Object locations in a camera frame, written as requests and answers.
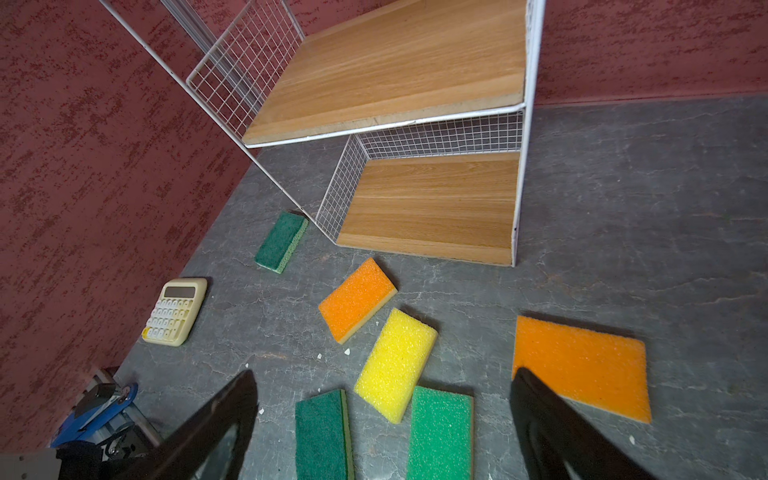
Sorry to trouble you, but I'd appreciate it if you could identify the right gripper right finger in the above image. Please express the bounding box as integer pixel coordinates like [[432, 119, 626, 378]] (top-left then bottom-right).
[[509, 367, 653, 479]]

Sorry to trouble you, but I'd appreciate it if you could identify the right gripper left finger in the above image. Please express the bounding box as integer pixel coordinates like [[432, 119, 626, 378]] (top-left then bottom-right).
[[122, 369, 258, 479]]

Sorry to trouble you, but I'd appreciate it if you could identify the orange sponge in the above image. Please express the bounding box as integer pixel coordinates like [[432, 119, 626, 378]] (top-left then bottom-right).
[[513, 316, 652, 424], [318, 258, 397, 344]]

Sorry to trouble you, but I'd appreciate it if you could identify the blue stapler tool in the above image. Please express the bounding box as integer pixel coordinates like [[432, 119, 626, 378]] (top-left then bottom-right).
[[50, 383, 138, 448]]

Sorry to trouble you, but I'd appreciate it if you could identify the light green sponge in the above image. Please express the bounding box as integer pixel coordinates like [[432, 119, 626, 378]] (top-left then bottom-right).
[[406, 386, 474, 479]]

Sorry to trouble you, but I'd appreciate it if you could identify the dark green sponge lower centre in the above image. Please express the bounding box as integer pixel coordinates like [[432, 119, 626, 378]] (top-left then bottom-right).
[[295, 389, 355, 480]]

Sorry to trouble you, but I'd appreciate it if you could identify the dark green sponge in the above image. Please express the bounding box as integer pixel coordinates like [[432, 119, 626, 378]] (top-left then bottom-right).
[[254, 212, 309, 274], [295, 389, 355, 480]]

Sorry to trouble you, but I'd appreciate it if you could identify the cream calculator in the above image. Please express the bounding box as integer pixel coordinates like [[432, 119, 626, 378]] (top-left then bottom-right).
[[141, 277, 208, 347]]

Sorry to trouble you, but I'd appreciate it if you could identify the yellow sponge centre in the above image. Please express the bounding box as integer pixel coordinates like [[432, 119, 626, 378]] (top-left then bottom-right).
[[354, 309, 438, 424]]

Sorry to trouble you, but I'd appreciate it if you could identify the dark green sponge far left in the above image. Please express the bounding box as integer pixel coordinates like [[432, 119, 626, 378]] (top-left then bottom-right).
[[254, 212, 309, 274]]

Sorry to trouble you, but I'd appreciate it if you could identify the white wire wooden shelf rack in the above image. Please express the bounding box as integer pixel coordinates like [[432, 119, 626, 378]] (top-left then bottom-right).
[[98, 0, 547, 268]]

